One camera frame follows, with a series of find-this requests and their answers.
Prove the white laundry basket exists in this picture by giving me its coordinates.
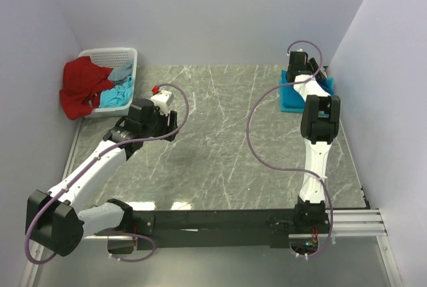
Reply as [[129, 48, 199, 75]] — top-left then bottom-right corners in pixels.
[[78, 47, 138, 118]]

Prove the red t shirt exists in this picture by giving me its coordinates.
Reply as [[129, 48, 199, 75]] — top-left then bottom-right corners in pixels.
[[59, 56, 115, 120]]

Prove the black base beam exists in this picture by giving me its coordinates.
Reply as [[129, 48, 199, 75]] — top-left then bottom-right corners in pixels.
[[93, 208, 333, 251]]

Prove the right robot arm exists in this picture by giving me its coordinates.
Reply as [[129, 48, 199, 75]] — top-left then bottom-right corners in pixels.
[[286, 50, 340, 233]]

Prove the light blue t shirt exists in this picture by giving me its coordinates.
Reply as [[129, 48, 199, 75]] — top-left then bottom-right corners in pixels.
[[99, 59, 133, 108]]

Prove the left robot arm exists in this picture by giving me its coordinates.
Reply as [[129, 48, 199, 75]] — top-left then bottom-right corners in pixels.
[[25, 92, 177, 256]]

